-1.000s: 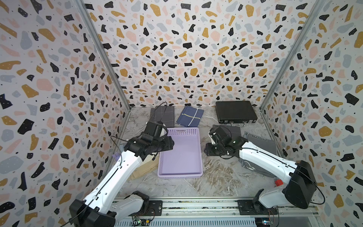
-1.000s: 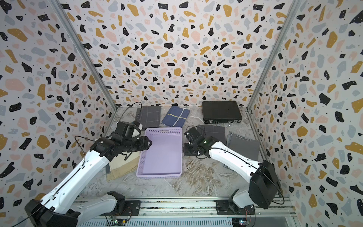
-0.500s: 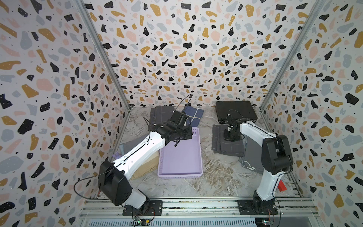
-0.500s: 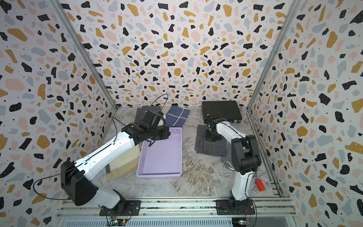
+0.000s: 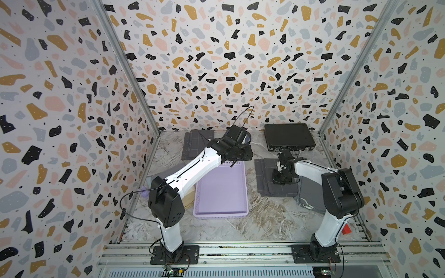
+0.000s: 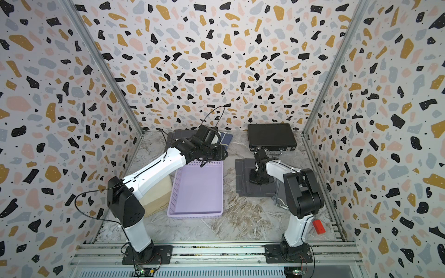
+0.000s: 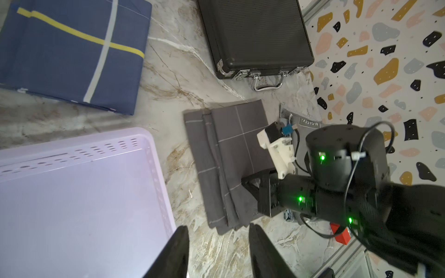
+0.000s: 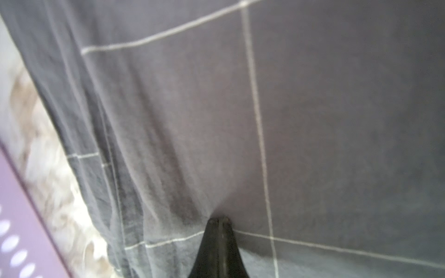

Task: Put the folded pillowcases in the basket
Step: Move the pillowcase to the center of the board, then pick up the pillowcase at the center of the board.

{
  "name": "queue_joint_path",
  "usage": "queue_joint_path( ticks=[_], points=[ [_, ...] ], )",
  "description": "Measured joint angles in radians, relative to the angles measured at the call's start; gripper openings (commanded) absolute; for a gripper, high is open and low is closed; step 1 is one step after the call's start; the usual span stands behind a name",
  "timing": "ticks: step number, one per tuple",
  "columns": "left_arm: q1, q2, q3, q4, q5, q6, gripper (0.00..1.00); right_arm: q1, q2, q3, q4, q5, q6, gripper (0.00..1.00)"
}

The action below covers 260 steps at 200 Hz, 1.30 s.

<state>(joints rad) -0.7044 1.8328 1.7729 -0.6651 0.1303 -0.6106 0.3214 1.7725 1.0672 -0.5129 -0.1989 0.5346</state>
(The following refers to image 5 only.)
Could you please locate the lilac plastic basket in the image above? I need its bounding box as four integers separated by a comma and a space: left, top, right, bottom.
193, 162, 249, 219

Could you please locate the plain grey pillowcase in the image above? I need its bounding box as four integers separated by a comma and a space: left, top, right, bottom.
294, 177, 326, 215

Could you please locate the blue pillowcase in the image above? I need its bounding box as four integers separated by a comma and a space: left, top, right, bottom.
243, 132, 251, 145

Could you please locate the small purple toy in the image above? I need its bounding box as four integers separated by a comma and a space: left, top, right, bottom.
140, 186, 150, 198

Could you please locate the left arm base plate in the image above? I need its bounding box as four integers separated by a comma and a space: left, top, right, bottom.
150, 245, 200, 265

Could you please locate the beige grey pillowcase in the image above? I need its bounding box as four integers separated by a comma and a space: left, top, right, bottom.
182, 191, 195, 210

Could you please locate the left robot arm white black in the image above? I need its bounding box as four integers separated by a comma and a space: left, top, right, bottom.
148, 125, 253, 254

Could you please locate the red block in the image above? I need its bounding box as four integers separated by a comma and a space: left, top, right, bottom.
341, 224, 352, 235

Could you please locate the grey checked pillowcase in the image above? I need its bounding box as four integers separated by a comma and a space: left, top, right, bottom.
181, 130, 214, 161
254, 158, 300, 198

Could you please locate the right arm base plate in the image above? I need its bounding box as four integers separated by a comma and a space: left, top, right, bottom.
291, 244, 341, 264

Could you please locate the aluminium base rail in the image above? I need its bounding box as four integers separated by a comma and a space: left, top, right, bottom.
98, 242, 397, 278

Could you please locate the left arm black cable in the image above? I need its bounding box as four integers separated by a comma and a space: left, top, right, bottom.
119, 183, 168, 225

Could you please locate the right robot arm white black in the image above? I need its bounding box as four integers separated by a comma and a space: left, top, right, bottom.
272, 149, 365, 253

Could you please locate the black briefcase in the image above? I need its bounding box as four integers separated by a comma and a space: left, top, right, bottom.
264, 123, 316, 152

